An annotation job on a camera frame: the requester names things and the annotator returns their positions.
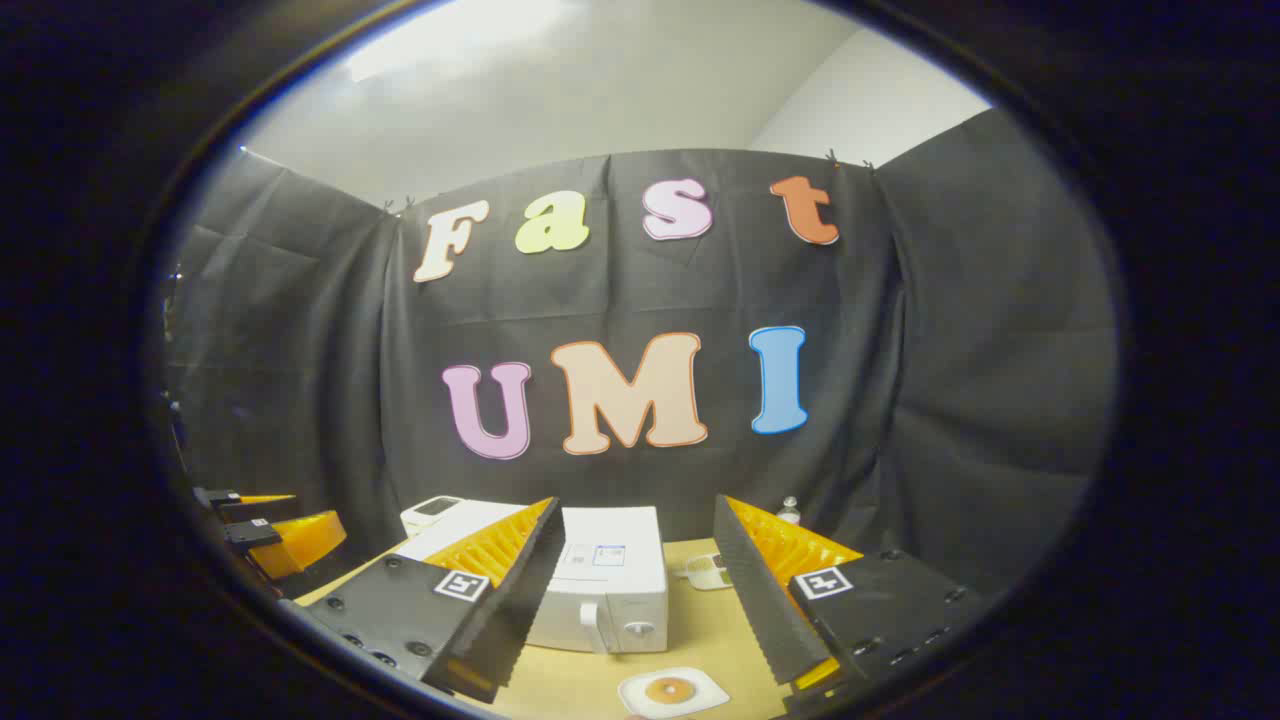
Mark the white toaster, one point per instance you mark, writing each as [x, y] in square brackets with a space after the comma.
[428, 515]

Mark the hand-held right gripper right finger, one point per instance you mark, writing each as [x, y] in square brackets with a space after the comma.
[755, 590]

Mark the white microwave oven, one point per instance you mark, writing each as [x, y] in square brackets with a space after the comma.
[610, 590]

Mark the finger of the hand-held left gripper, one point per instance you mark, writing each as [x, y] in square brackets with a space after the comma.
[255, 533]
[220, 498]

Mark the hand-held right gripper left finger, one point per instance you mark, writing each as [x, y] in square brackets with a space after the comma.
[520, 600]

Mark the white square plate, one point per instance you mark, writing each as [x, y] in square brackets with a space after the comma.
[632, 692]

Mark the glazed donut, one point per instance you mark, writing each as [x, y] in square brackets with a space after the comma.
[670, 690]

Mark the clear bottle pink label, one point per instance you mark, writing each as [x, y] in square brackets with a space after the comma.
[790, 514]

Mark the white divided dish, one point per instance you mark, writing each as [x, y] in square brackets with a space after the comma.
[705, 575]

